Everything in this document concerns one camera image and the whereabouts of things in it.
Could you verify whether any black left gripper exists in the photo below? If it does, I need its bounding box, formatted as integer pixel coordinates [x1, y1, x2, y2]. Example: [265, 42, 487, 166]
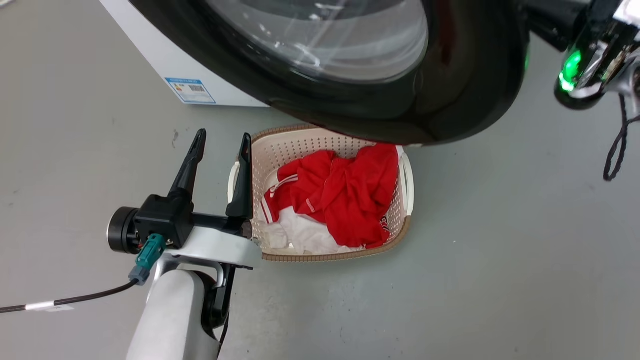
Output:
[106, 128, 264, 271]

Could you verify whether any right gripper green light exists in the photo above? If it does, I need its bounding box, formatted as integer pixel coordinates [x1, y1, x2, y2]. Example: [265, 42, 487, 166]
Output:
[525, 0, 640, 111]

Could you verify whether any black round washing machine door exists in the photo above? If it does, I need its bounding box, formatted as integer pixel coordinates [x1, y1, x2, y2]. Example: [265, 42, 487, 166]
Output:
[128, 0, 531, 147]

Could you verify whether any white washing machine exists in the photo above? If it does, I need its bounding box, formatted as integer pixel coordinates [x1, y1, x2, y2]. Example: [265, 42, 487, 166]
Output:
[99, 0, 271, 109]

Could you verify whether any beige perforated laundry basket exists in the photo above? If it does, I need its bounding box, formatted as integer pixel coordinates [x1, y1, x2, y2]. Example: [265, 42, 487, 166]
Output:
[227, 124, 415, 263]

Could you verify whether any blue energy label sticker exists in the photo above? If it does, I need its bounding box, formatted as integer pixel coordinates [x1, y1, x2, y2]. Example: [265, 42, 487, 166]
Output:
[164, 77, 217, 105]

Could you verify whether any red garment with white stripes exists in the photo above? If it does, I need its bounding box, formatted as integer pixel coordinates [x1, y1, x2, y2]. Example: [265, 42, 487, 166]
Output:
[259, 143, 401, 250]

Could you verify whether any black cable with teal connector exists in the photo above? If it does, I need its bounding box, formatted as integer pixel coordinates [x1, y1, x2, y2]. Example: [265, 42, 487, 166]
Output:
[0, 233, 168, 315]

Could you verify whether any thin black looped cable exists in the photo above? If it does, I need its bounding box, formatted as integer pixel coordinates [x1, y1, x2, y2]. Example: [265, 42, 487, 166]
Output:
[602, 94, 640, 182]

